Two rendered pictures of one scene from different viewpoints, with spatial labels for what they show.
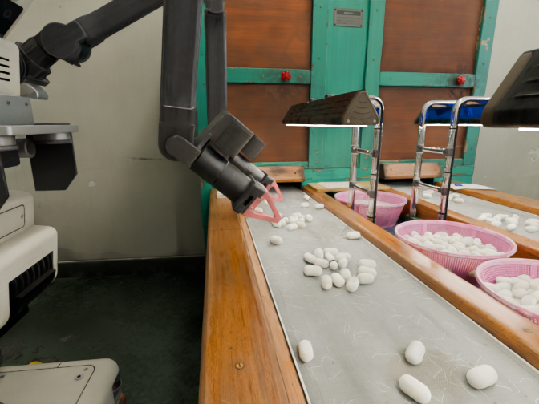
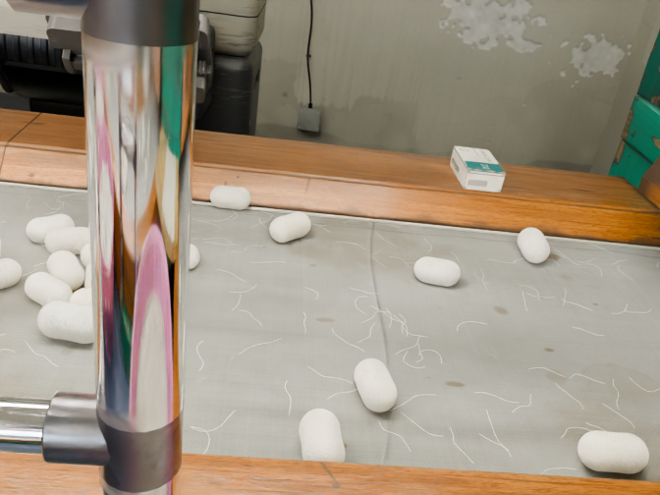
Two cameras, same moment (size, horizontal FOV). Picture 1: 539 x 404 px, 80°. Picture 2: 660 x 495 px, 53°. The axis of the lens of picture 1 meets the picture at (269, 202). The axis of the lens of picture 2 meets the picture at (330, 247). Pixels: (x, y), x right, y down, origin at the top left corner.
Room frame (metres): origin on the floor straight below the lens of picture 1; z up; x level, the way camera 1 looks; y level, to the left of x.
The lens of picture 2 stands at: (1.14, -0.42, 0.98)
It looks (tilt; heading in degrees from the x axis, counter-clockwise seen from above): 28 degrees down; 93
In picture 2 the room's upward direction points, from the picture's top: 9 degrees clockwise
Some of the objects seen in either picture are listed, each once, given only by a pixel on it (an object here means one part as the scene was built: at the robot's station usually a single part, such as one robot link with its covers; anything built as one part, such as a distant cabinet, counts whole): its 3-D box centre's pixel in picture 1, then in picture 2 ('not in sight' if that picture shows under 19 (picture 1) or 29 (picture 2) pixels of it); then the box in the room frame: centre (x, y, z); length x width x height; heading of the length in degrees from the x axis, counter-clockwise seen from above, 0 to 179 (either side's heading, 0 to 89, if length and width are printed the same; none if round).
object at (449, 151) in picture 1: (453, 168); not in sight; (1.06, -0.61, 0.90); 0.20 x 0.19 x 0.45; 10
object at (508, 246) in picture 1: (448, 252); not in sight; (0.77, -0.46, 0.72); 0.27 x 0.27 x 0.10
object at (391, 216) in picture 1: (369, 208); not in sight; (1.20, -0.39, 0.72); 0.27 x 0.27 x 0.10
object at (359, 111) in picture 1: (316, 112); not in sight; (0.99, -0.14, 1.08); 0.62 x 0.08 x 0.07; 10
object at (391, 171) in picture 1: (411, 170); not in sight; (1.53, -0.68, 0.83); 0.30 x 0.06 x 0.07; 100
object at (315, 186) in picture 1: (347, 186); not in sight; (1.42, -0.35, 0.77); 0.33 x 0.15 x 0.01; 100
